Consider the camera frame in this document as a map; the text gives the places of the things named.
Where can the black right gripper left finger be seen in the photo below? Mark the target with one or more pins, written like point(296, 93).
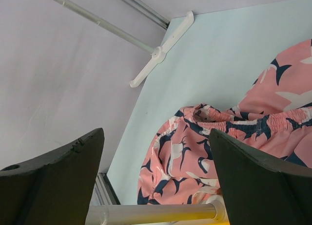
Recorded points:
point(54, 188)

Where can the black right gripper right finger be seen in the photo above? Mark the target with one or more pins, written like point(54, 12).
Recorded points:
point(258, 188)

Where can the pink shark-print shorts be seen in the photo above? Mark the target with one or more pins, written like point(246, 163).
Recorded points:
point(274, 117)

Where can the yellow plastic tray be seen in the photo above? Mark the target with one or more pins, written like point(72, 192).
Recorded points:
point(202, 222)

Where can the grey clothes rack with white joints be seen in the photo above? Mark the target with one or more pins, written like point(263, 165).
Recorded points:
point(135, 215)

